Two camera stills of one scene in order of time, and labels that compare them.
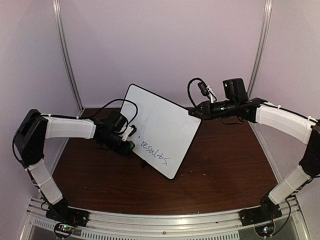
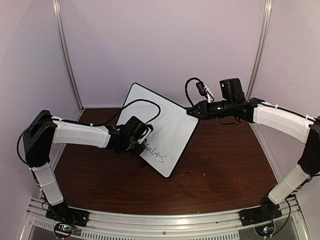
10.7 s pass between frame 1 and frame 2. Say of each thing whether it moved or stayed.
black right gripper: stayed
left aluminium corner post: stayed
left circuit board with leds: stayed
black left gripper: moved
